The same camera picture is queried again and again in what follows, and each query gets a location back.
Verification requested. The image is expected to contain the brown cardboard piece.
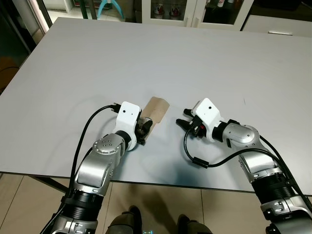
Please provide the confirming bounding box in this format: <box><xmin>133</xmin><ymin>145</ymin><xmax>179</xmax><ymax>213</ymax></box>
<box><xmin>141</xmin><ymin>97</ymin><xmax>171</xmax><ymax>133</ymax></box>

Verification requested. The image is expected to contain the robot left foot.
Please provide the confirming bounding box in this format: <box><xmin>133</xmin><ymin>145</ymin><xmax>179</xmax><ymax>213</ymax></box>
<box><xmin>107</xmin><ymin>205</ymin><xmax>143</xmax><ymax>234</ymax></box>

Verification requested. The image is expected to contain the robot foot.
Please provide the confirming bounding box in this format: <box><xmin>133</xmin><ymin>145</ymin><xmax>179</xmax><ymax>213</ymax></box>
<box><xmin>107</xmin><ymin>205</ymin><xmax>143</xmax><ymax>234</ymax></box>
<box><xmin>176</xmin><ymin>214</ymin><xmax>213</xmax><ymax>234</ymax></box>

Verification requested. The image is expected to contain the white glass door cabinet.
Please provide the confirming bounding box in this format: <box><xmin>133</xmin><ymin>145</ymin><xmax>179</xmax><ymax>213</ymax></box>
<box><xmin>141</xmin><ymin>0</ymin><xmax>254</xmax><ymax>30</ymax></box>

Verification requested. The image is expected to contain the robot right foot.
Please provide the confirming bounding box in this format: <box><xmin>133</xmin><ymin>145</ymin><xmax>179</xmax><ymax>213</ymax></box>
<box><xmin>176</xmin><ymin>214</ymin><xmax>213</xmax><ymax>234</ymax></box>

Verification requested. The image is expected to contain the teal plastic clamp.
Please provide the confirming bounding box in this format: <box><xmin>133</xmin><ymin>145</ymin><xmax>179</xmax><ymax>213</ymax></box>
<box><xmin>97</xmin><ymin>0</ymin><xmax>123</xmax><ymax>20</ymax></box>

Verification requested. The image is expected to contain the white drawer unit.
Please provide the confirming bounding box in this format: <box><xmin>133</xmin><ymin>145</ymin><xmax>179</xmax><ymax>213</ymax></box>
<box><xmin>242</xmin><ymin>14</ymin><xmax>312</xmax><ymax>38</ymax></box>

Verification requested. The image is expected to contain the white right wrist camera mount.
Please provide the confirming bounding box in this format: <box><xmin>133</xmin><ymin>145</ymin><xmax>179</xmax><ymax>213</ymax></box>
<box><xmin>190</xmin><ymin>99</ymin><xmax>223</xmax><ymax>143</ymax></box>

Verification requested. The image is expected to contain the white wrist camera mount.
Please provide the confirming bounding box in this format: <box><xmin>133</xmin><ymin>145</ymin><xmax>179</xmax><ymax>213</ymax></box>
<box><xmin>115</xmin><ymin>101</ymin><xmax>143</xmax><ymax>147</ymax></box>
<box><xmin>190</xmin><ymin>99</ymin><xmax>223</xmax><ymax>143</ymax></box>

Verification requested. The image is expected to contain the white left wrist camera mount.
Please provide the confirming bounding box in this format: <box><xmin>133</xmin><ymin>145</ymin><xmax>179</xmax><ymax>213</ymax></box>
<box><xmin>115</xmin><ymin>101</ymin><xmax>143</xmax><ymax>147</ymax></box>

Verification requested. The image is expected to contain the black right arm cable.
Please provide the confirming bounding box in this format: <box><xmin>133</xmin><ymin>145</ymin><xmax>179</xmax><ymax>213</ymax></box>
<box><xmin>183</xmin><ymin>131</ymin><xmax>299</xmax><ymax>196</ymax></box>

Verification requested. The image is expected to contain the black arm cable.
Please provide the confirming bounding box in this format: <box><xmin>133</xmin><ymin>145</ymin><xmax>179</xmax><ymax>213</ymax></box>
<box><xmin>183</xmin><ymin>131</ymin><xmax>299</xmax><ymax>196</ymax></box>
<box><xmin>70</xmin><ymin>103</ymin><xmax>121</xmax><ymax>196</ymax></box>

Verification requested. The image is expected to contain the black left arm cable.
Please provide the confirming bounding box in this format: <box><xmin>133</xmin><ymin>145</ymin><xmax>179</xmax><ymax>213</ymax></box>
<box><xmin>70</xmin><ymin>103</ymin><xmax>121</xmax><ymax>196</ymax></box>

